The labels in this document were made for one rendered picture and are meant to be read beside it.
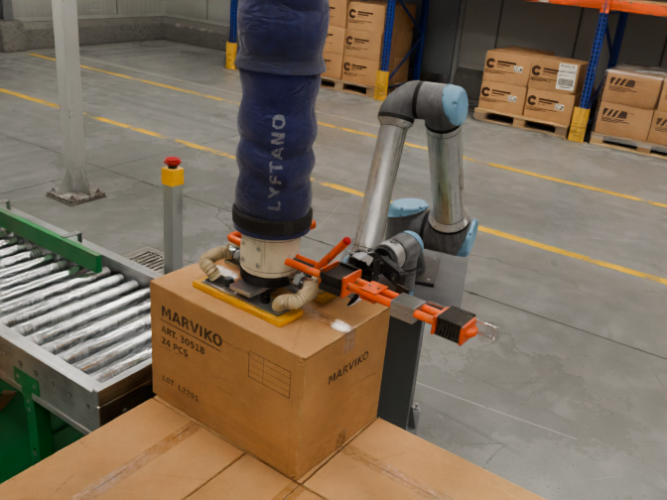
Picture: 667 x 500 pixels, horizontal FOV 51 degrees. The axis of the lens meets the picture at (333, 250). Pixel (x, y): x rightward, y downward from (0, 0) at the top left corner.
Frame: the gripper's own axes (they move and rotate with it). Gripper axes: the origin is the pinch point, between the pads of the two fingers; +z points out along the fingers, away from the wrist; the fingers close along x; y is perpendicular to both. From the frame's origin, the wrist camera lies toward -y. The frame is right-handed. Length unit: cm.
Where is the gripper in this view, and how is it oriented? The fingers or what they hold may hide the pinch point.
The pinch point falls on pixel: (351, 283)
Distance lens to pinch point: 188.5
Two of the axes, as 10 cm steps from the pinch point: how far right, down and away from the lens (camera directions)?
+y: -8.1, -2.9, 5.0
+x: 0.8, -9.1, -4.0
